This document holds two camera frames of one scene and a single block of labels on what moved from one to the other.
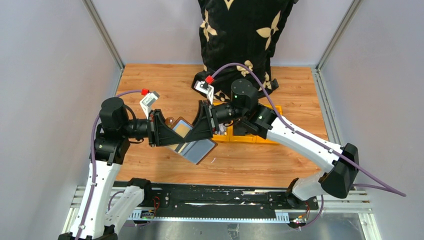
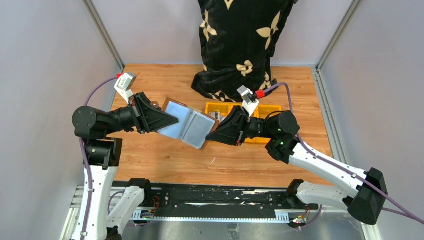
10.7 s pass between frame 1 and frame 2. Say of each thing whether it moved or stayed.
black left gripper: moved
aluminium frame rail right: stayed
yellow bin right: stayed
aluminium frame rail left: stayed
